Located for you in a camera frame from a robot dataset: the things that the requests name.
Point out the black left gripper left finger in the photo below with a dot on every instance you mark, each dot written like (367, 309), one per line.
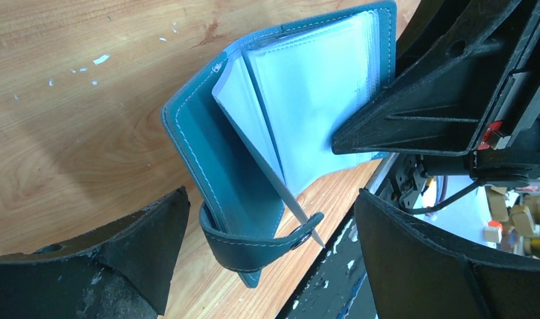
(120, 270)

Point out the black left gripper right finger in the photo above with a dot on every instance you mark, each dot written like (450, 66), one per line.
(417, 270)

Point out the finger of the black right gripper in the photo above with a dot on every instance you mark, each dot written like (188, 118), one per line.
(374, 127)

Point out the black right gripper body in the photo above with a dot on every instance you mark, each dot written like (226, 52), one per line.
(473, 104)

